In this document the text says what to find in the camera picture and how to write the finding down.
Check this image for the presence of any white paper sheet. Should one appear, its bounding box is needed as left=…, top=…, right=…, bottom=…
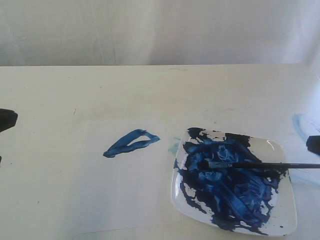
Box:
left=74, top=118, right=180, bottom=233

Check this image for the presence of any white square plate blue paint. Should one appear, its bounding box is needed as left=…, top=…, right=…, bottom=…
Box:
left=171, top=127, right=297, bottom=237

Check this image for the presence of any black paintbrush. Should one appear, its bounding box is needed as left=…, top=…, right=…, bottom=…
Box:
left=197, top=161, right=320, bottom=170

